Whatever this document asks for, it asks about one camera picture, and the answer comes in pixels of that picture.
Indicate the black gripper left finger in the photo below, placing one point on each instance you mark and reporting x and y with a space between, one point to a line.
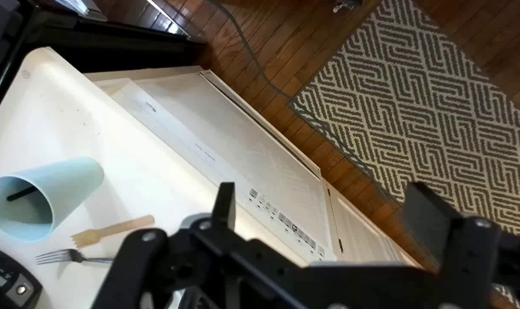
225 206

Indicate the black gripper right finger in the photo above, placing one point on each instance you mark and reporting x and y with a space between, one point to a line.
465 246

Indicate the light blue plastic cup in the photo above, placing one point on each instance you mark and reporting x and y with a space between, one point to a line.
58 189

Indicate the white dishwasher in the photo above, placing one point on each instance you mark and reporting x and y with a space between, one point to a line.
225 143

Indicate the white lower cabinet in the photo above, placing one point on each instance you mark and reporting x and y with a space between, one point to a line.
362 234

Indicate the grey white patterned rug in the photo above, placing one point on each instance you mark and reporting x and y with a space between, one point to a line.
431 103

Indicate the metal fork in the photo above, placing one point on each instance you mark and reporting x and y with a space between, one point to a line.
71 256

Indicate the black gas stove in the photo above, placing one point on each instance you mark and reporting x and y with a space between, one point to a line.
98 40

